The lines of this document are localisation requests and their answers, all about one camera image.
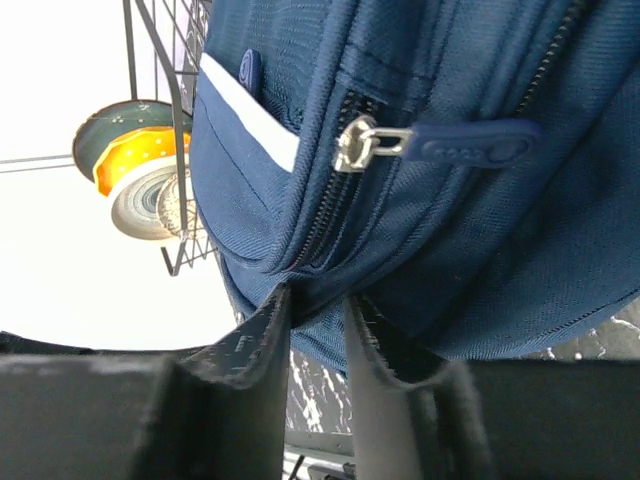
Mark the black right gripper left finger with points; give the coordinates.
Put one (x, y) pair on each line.
(215, 412)

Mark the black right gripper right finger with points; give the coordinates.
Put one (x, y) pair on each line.
(417, 416)

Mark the navy blue student backpack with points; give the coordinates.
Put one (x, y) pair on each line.
(470, 167)

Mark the grey speckled plate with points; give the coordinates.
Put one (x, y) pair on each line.
(168, 209)

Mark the white plate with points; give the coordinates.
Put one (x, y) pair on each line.
(132, 202)

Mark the orange plate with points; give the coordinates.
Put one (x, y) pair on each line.
(130, 150)

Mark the dark green plate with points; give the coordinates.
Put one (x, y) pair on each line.
(112, 121)

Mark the black wire dish rack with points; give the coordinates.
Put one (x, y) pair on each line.
(171, 35)

